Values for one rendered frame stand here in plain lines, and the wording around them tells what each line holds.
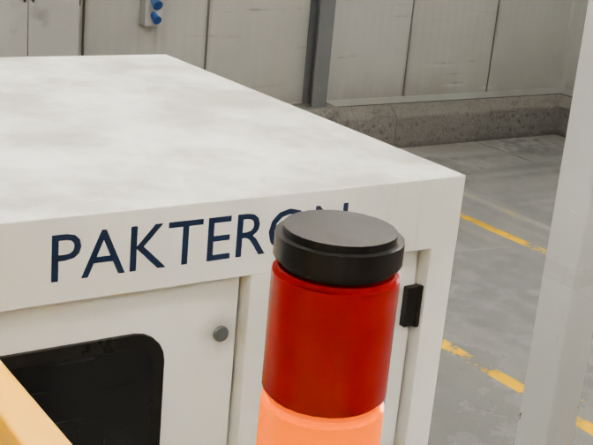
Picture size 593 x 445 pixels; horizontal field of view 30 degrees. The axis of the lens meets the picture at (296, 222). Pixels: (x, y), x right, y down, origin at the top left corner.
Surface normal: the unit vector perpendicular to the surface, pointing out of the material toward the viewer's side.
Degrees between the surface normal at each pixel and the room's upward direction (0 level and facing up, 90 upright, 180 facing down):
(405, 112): 38
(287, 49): 90
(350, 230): 0
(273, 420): 90
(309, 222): 0
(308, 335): 90
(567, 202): 90
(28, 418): 0
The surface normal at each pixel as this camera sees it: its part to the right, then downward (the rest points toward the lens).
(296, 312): -0.56, 0.21
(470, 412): 0.09, -0.95
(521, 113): 0.56, 0.30
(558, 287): -0.83, 0.10
